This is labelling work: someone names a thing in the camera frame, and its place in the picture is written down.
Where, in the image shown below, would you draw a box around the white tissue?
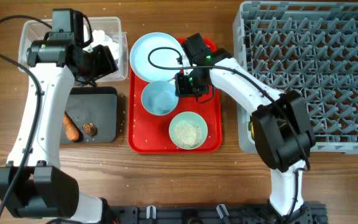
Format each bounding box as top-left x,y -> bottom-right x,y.
91,30 -> 119,60

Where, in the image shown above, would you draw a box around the light blue bowl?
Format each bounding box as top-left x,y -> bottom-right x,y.
141,81 -> 178,116

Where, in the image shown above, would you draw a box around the mint green bowl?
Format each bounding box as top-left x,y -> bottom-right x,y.
168,111 -> 208,150

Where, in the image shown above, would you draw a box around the light blue plate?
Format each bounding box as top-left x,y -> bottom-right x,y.
130,32 -> 185,82

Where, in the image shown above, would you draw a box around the white rice grains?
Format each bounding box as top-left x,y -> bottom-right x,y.
173,121 -> 201,149

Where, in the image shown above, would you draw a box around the brown mushroom scrap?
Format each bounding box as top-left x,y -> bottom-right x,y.
83,123 -> 97,136

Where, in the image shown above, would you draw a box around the yellow plastic cup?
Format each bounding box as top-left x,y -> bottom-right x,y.
248,122 -> 255,140

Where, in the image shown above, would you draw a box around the orange carrot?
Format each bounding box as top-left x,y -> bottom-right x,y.
63,113 -> 80,142

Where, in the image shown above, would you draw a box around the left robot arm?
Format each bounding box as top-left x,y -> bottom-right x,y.
0,8 -> 119,223

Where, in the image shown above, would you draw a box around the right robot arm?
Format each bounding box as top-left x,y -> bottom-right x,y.
175,34 -> 316,222

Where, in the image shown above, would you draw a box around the black waste tray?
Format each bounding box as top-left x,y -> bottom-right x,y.
60,86 -> 117,145

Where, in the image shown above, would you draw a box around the grey dishwasher rack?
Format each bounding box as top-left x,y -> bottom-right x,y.
232,1 -> 358,154

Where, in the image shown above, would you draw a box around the red serving tray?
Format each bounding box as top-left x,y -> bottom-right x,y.
127,37 -> 223,154

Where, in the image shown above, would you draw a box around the clear plastic bin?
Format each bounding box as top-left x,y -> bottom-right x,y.
17,17 -> 128,83

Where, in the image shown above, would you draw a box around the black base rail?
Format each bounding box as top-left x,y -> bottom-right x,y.
104,202 -> 329,224

